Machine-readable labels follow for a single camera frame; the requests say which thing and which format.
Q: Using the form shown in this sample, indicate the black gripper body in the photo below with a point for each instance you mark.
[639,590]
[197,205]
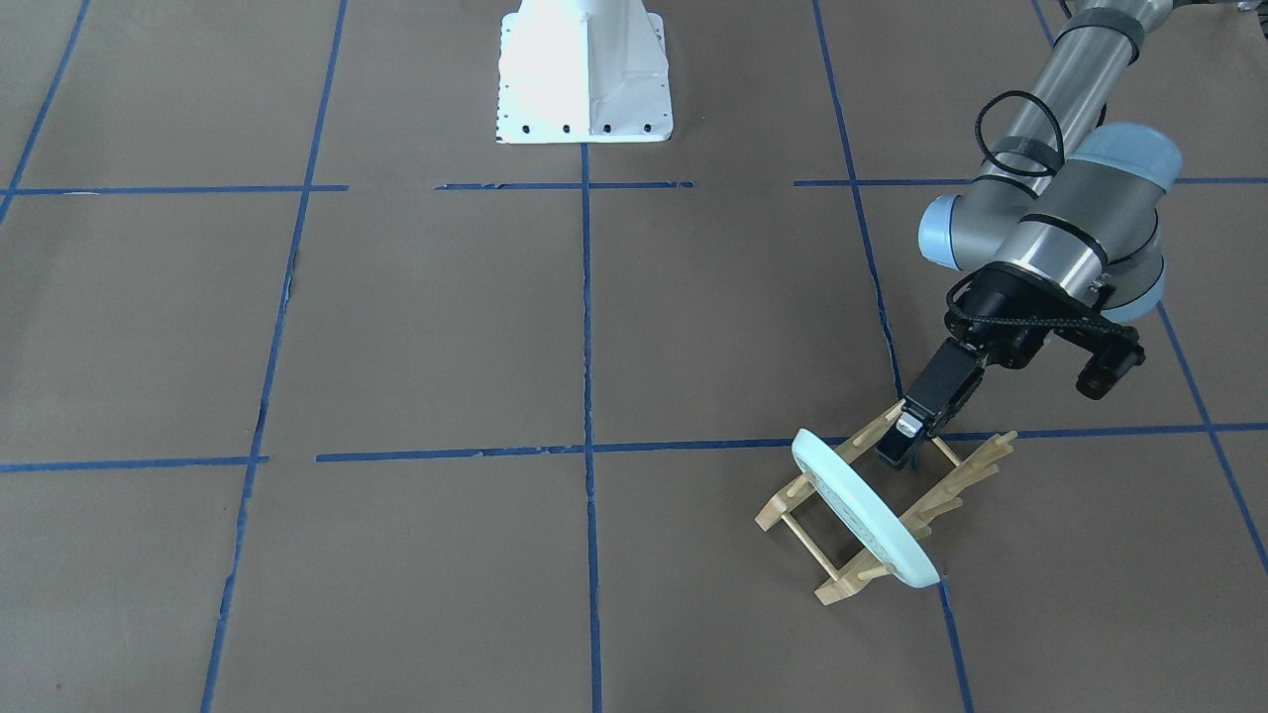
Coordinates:
[1003,319]

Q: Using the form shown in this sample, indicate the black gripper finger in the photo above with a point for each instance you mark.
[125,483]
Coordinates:
[937,396]

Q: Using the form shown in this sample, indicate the light green plate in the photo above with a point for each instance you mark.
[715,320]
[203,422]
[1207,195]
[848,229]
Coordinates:
[865,514]

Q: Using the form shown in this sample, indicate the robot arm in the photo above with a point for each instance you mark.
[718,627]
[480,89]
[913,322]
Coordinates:
[1059,234]

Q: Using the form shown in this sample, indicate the wooden dish rack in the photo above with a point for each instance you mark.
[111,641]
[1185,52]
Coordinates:
[941,498]

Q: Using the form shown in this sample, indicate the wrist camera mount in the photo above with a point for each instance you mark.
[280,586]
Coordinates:
[1114,350]

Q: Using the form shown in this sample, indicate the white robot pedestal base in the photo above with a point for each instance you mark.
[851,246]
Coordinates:
[583,72]

